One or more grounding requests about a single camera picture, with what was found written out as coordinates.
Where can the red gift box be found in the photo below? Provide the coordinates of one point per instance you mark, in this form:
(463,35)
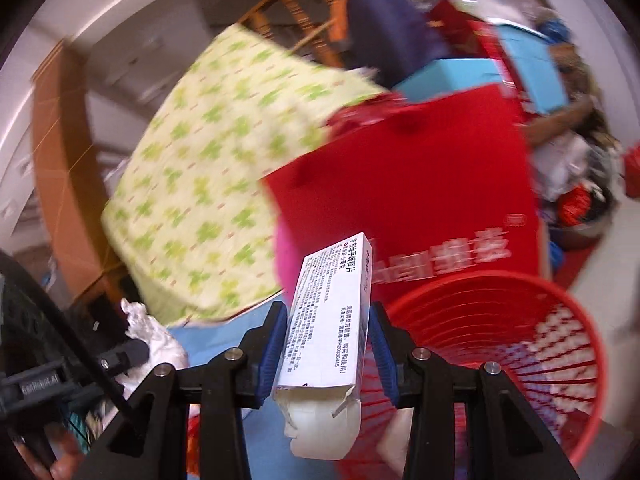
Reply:
(480,40)

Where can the light blue cardboard box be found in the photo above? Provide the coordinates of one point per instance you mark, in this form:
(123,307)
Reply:
(450,75)

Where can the red plastic wrapper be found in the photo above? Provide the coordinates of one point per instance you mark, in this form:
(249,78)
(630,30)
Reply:
(202,435)

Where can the metal basin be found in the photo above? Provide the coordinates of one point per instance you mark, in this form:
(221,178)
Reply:
(585,234)

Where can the shiny red plastic bag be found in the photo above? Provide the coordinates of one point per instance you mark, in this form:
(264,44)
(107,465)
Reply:
(365,115)

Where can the red paper bag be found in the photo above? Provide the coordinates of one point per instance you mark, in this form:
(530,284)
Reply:
(400,185)

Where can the pile of colourful clothes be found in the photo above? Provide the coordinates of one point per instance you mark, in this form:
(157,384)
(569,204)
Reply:
(82,422)

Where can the person's left hand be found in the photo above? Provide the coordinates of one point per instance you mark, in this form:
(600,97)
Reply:
(65,462)

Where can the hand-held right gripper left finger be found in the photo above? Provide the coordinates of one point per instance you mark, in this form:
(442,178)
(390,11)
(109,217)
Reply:
(270,355)

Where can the white medicine box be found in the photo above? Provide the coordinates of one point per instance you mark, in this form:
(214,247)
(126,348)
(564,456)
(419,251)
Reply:
(325,320)

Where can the navy fabric bag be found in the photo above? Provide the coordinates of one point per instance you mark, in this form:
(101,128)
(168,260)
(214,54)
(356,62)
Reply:
(390,30)

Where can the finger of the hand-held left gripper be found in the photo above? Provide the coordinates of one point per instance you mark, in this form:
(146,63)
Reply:
(127,355)

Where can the green clover print quilt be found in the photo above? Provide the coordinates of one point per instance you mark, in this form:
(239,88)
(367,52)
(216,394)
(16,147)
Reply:
(200,160)

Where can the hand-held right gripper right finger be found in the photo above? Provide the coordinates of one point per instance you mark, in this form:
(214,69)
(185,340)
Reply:
(384,360)

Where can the small red plastic bag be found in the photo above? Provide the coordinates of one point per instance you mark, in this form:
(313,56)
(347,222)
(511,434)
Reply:
(575,205)

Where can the red plastic basket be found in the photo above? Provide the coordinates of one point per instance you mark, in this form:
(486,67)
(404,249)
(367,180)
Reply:
(500,320)

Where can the wooden chair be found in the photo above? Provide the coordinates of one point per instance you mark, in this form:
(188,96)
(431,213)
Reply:
(300,10)

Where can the light blue blanket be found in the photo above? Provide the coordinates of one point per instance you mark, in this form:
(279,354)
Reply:
(220,332)

